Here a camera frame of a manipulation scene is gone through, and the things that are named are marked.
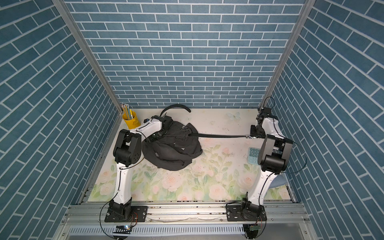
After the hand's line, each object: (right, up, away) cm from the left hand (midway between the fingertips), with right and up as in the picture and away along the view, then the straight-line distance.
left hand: (154, 139), depth 99 cm
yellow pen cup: (-17, +11, +3) cm, 20 cm away
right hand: (+70, +3, -2) cm, 70 cm away
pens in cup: (-19, +19, +3) cm, 27 cm away
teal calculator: (+64, -10, -6) cm, 65 cm away
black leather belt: (+33, +3, +6) cm, 34 cm away
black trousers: (+16, -6, -10) cm, 20 cm away
